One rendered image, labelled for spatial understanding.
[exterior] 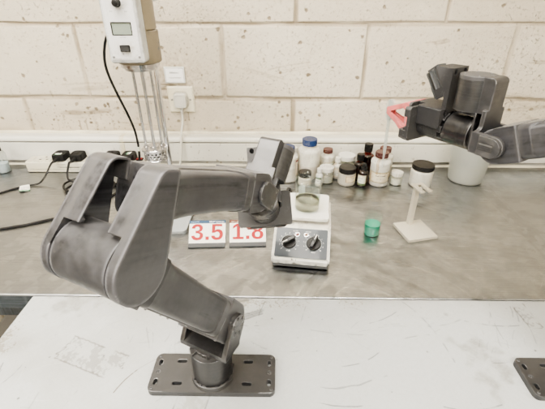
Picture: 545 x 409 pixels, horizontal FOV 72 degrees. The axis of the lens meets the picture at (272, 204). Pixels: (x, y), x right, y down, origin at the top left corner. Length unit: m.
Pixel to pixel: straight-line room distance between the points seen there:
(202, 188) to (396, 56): 0.99
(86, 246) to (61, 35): 1.12
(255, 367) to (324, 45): 0.95
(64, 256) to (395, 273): 0.69
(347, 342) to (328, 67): 0.86
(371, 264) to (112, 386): 0.57
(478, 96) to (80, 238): 0.61
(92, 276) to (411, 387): 0.52
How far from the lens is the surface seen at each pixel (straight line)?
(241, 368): 0.67
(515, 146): 0.69
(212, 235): 0.94
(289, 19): 1.25
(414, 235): 1.01
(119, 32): 0.93
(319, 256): 0.84
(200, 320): 0.51
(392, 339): 0.75
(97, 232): 0.36
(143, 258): 0.34
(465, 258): 0.99
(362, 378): 0.69
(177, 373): 0.68
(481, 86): 0.72
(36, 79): 1.49
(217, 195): 0.45
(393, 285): 0.86
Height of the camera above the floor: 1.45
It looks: 31 degrees down
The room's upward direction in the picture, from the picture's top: straight up
